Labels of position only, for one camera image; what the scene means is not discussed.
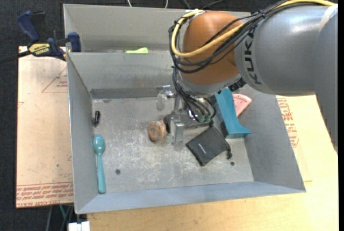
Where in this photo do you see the brown cardboard board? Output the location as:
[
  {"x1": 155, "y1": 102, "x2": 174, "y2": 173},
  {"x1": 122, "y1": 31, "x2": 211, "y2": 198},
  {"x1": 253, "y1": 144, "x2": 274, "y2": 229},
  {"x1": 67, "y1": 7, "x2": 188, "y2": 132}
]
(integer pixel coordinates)
[{"x1": 16, "y1": 46, "x2": 314, "y2": 209}]

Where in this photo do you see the light green flat piece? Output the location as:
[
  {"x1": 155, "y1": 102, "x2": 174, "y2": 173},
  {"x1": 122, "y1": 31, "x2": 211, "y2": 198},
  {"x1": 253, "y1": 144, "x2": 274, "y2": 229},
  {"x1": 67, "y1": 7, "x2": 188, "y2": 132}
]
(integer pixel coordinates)
[{"x1": 124, "y1": 47, "x2": 149, "y2": 54}]

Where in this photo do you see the teal curved block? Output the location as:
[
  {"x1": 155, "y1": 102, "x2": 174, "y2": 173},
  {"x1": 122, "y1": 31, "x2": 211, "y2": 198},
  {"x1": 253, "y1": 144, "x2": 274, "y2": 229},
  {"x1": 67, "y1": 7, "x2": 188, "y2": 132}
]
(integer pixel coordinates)
[{"x1": 214, "y1": 88, "x2": 252, "y2": 140}]

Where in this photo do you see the teal plastic spoon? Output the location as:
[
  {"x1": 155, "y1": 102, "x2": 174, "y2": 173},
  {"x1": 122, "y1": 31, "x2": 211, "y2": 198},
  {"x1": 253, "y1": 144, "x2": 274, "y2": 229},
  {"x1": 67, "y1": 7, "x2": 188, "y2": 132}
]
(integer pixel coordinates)
[{"x1": 92, "y1": 134, "x2": 107, "y2": 194}]

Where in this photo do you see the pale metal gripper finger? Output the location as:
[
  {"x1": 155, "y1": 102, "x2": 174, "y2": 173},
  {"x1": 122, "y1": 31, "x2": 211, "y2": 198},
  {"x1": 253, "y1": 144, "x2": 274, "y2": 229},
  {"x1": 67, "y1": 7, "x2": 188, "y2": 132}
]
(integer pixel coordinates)
[
  {"x1": 155, "y1": 84, "x2": 174, "y2": 112},
  {"x1": 163, "y1": 113, "x2": 186, "y2": 145}
]

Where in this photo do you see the pink toy wedge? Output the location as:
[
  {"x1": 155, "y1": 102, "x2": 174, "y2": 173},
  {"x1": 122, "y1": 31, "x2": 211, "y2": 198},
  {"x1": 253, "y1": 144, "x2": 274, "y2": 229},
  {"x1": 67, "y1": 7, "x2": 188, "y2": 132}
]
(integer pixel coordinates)
[{"x1": 232, "y1": 93, "x2": 253, "y2": 118}]

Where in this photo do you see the black drawstring pouch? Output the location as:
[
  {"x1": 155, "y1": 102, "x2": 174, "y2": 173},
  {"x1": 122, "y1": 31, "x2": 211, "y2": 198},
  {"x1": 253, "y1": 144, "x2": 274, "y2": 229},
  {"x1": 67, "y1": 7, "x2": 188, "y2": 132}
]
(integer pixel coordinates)
[{"x1": 185, "y1": 123, "x2": 233, "y2": 167}]

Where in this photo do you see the small black cylinder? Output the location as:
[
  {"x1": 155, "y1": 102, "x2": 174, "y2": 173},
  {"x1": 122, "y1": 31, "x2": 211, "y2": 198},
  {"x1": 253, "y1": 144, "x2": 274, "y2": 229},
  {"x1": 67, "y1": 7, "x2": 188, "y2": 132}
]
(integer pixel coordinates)
[{"x1": 91, "y1": 110, "x2": 102, "y2": 127}]

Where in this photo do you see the grey metal bin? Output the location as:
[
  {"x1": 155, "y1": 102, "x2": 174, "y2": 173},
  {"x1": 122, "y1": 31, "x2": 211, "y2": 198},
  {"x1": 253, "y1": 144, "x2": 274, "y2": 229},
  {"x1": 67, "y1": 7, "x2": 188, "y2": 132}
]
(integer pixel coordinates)
[{"x1": 63, "y1": 3, "x2": 306, "y2": 215}]

